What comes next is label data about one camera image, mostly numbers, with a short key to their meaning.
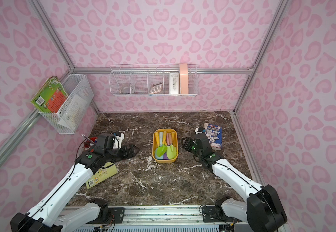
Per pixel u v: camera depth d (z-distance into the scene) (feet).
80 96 2.94
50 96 2.34
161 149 3.04
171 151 3.04
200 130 2.46
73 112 2.71
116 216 2.40
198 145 1.96
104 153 1.90
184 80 2.74
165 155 2.96
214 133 3.40
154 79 3.34
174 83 3.04
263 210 1.29
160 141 3.14
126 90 3.18
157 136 3.21
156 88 3.10
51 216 1.29
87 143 2.91
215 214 2.18
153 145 3.08
